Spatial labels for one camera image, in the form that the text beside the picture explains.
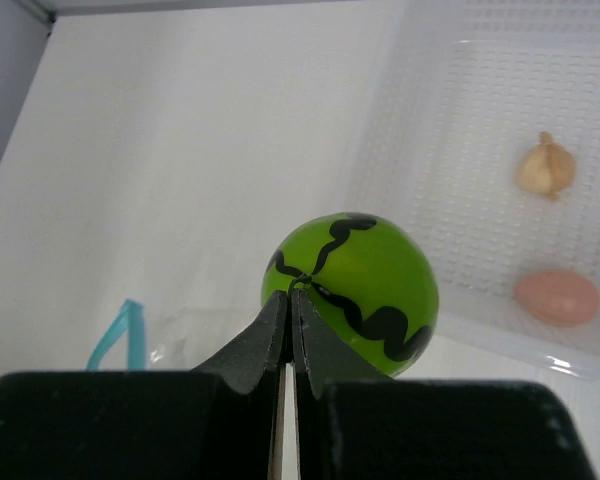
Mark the beige fake garlic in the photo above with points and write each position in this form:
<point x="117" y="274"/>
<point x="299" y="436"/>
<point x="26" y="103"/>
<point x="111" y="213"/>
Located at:
<point x="547" y="169"/>

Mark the pink fake egg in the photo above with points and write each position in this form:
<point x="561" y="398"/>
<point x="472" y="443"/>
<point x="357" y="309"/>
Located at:
<point x="558" y="297"/>

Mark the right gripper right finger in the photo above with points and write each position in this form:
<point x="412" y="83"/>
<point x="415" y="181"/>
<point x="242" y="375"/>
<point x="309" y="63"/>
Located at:
<point x="353" y="422"/>

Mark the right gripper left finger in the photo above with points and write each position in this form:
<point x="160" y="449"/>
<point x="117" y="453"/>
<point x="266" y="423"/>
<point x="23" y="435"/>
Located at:
<point x="220" y="420"/>

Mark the white plastic basket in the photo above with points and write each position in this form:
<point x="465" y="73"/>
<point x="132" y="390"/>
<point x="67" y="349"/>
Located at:
<point x="461" y="93"/>

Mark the green fake melon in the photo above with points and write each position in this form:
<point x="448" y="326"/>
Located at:
<point x="369" y="281"/>

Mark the clear zip top bag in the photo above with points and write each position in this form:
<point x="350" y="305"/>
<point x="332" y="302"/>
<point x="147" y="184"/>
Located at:
<point x="141" y="338"/>

